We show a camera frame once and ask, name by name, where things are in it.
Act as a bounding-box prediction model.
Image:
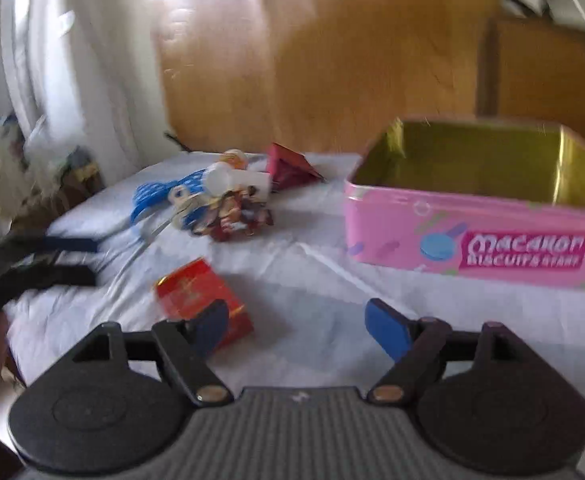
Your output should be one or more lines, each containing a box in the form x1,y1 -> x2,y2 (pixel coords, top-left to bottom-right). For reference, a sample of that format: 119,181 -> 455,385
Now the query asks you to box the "red small carton box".
155,258 -> 254,348

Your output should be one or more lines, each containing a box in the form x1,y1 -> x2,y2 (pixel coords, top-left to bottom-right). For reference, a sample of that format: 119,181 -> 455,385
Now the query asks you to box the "blue polka dot headband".
130,169 -> 208,230

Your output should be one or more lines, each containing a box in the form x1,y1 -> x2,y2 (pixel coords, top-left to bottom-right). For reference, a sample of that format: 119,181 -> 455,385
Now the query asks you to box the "white pill bottle orange label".
202,150 -> 272,202

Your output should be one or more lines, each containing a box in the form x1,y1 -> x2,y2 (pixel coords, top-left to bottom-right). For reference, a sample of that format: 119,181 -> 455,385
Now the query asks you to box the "dark red pyramid box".
266,143 -> 325,192

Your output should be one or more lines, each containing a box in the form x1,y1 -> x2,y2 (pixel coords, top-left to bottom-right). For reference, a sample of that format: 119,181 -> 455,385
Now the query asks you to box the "white bed sheet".
7,153 -> 585,396

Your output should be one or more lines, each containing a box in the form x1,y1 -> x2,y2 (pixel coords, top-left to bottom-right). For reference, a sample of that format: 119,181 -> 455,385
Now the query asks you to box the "pink macaron biscuit tin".
344,119 -> 585,288

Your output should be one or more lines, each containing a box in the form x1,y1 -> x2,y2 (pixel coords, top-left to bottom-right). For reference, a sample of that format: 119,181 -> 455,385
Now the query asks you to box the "brown woven chair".
475,16 -> 585,139

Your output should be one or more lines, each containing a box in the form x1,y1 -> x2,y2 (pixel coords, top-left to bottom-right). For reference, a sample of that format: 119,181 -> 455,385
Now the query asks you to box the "wooden headboard panel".
150,0 -> 498,152

